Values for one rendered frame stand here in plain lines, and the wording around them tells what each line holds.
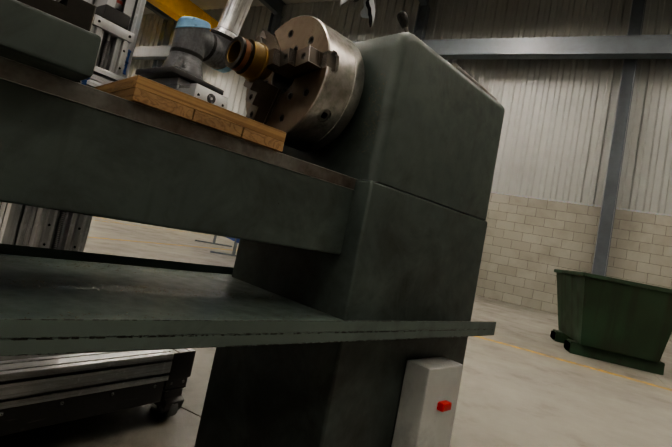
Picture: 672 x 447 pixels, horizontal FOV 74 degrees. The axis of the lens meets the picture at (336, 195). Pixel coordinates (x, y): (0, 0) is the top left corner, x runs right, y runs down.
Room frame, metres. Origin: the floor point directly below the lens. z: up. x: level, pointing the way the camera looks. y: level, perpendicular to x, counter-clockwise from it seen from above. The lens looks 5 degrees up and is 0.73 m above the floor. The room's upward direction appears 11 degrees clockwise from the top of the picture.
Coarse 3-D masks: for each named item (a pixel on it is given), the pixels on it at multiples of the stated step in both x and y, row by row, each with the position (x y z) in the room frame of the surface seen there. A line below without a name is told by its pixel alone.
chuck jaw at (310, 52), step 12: (288, 48) 0.98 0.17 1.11; (312, 48) 0.96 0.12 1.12; (276, 60) 0.99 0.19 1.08; (288, 60) 0.97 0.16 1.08; (300, 60) 0.97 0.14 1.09; (312, 60) 0.96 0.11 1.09; (324, 60) 0.98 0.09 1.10; (276, 72) 1.02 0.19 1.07; (288, 72) 1.02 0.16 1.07; (300, 72) 1.01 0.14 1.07
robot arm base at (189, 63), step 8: (176, 48) 1.54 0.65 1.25; (184, 48) 1.54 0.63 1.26; (168, 56) 1.56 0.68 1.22; (176, 56) 1.54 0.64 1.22; (184, 56) 1.54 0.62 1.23; (192, 56) 1.56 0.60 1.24; (200, 56) 1.58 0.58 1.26; (168, 64) 1.53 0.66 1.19; (176, 64) 1.53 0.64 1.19; (184, 64) 1.54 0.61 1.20; (192, 64) 1.55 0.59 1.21; (200, 64) 1.59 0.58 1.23; (192, 72) 1.55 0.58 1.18; (200, 72) 1.58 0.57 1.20
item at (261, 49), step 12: (240, 36) 0.97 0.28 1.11; (228, 48) 1.00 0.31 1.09; (240, 48) 1.00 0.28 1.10; (252, 48) 0.97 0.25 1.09; (264, 48) 0.99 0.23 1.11; (228, 60) 0.99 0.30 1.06; (240, 60) 0.96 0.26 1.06; (252, 60) 0.97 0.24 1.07; (264, 60) 0.99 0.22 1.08; (240, 72) 1.00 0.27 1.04; (252, 72) 0.99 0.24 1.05; (264, 72) 1.01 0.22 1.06
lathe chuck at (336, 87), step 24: (288, 24) 1.10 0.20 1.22; (312, 24) 1.03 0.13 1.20; (336, 48) 0.99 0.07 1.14; (312, 72) 1.00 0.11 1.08; (336, 72) 0.99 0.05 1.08; (288, 96) 1.05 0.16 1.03; (312, 96) 0.99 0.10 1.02; (336, 96) 1.01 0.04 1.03; (288, 120) 1.04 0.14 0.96; (312, 120) 1.02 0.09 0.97; (336, 120) 1.05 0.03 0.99; (288, 144) 1.11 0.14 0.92
